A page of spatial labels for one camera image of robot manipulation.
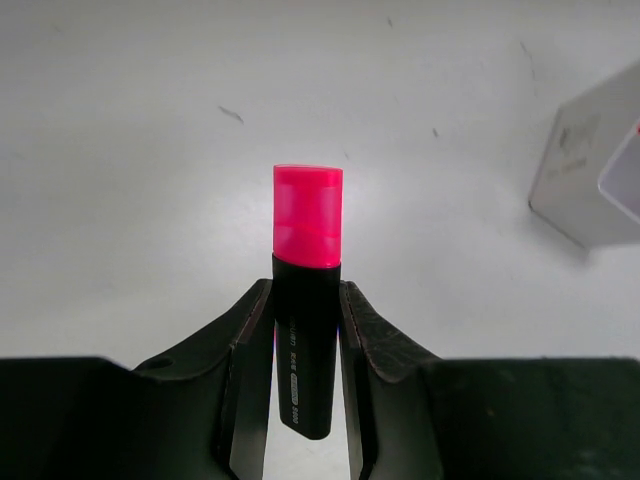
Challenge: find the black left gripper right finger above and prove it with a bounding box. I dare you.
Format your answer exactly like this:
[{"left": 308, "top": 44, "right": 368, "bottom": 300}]
[{"left": 339, "top": 282, "right": 639, "bottom": 479}]

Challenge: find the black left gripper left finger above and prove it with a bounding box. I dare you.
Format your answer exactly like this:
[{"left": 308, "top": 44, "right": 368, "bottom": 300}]
[{"left": 1, "top": 279, "right": 274, "bottom": 479}]

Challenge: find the pink highlighter marker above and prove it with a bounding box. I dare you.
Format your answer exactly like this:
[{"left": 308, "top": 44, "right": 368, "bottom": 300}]
[{"left": 272, "top": 165, "right": 343, "bottom": 440}]

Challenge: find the white divided container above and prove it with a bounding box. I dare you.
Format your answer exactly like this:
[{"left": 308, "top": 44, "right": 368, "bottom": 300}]
[{"left": 529, "top": 63, "right": 639, "bottom": 249}]

